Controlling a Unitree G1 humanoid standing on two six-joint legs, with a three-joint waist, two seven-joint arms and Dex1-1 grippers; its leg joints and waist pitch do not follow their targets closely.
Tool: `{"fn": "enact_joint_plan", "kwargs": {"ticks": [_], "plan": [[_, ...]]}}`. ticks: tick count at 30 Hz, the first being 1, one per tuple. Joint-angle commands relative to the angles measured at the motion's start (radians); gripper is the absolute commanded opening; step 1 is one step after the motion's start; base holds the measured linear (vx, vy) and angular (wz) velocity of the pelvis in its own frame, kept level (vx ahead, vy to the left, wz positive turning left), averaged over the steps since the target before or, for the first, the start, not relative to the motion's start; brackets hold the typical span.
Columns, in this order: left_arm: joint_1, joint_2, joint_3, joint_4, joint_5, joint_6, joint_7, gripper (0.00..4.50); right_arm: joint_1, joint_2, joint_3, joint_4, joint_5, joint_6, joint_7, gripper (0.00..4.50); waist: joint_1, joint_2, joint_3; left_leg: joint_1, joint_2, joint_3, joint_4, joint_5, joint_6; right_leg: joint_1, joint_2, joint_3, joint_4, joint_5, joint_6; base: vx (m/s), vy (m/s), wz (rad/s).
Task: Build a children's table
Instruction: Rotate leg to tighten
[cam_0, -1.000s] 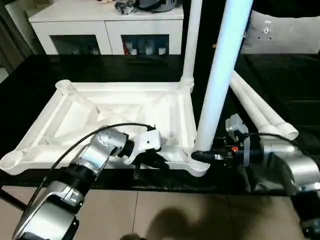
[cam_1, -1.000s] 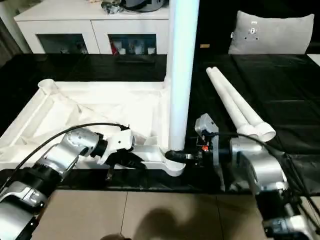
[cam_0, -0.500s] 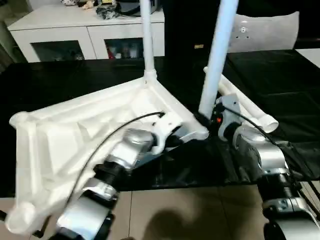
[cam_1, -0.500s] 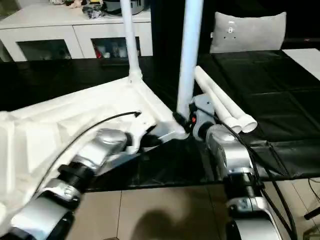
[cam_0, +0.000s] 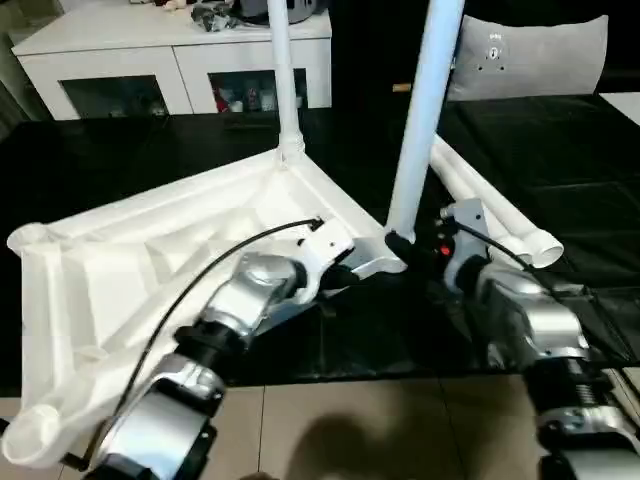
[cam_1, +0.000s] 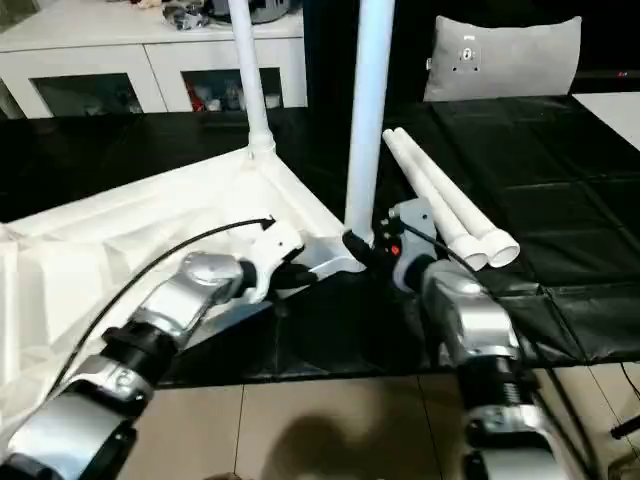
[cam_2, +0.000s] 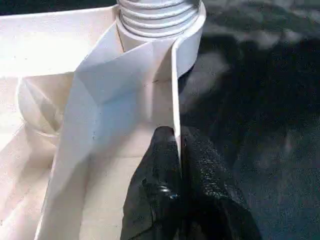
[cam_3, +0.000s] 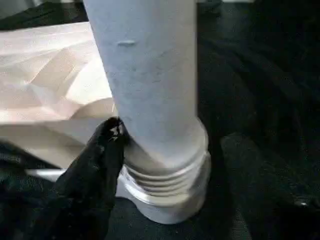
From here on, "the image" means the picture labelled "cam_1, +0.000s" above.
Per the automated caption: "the white plastic table leg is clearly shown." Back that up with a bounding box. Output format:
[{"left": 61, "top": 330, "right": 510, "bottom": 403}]
[
  {"left": 343, "top": 0, "right": 397, "bottom": 252},
  {"left": 382, "top": 128, "right": 489, "bottom": 272},
  {"left": 393, "top": 126, "right": 521, "bottom": 268},
  {"left": 227, "top": 0, "right": 276, "bottom": 162}
]

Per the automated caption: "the white plastic table top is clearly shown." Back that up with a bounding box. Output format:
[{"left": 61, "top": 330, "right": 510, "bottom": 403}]
[{"left": 0, "top": 148, "right": 370, "bottom": 437}]

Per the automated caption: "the black work mat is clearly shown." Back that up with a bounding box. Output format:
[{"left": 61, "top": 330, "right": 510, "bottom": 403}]
[{"left": 0, "top": 95, "right": 640, "bottom": 387}]

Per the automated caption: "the grey cushion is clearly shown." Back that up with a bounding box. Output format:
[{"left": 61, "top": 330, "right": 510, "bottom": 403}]
[{"left": 423, "top": 14, "right": 584, "bottom": 103}]

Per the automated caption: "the grey helmet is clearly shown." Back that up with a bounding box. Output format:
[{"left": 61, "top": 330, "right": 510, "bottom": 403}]
[{"left": 248, "top": 0, "right": 292, "bottom": 26}]

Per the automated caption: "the white flat board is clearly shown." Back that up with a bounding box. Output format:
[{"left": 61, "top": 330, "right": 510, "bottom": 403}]
[{"left": 571, "top": 91, "right": 640, "bottom": 152}]

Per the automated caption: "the black clutter pile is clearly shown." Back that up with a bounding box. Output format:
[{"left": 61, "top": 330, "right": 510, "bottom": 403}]
[{"left": 163, "top": 3, "right": 212, "bottom": 32}]

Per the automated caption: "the white glass-door cabinet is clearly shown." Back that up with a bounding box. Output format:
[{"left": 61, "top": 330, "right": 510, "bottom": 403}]
[{"left": 0, "top": 3, "right": 309, "bottom": 119}]

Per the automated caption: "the black stand base bar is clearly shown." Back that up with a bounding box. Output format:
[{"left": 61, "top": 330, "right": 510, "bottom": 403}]
[{"left": 610, "top": 418, "right": 640, "bottom": 442}]

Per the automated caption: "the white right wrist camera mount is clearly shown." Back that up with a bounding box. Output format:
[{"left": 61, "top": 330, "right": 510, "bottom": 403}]
[{"left": 387, "top": 198, "right": 440, "bottom": 292}]

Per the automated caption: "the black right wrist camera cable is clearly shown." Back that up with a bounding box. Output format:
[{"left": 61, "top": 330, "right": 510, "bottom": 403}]
[{"left": 398, "top": 221, "right": 604, "bottom": 480}]

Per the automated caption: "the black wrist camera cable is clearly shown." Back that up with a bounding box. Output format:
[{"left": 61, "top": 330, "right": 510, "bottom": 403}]
[
  {"left": 398, "top": 221, "right": 604, "bottom": 480},
  {"left": 48, "top": 214, "right": 277, "bottom": 399}
]

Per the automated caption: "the black left wrist camera cable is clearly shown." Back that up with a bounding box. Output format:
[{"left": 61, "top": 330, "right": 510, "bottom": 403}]
[{"left": 48, "top": 214, "right": 277, "bottom": 399}]

